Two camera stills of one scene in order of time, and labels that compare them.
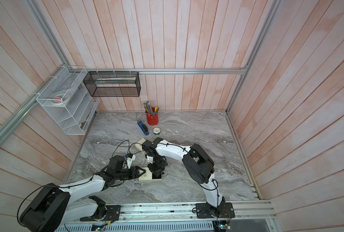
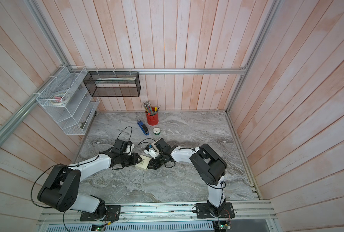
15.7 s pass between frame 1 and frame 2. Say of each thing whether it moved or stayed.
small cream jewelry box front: moved
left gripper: moved
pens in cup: stayed
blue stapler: stayed
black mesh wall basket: stayed
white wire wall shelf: stayed
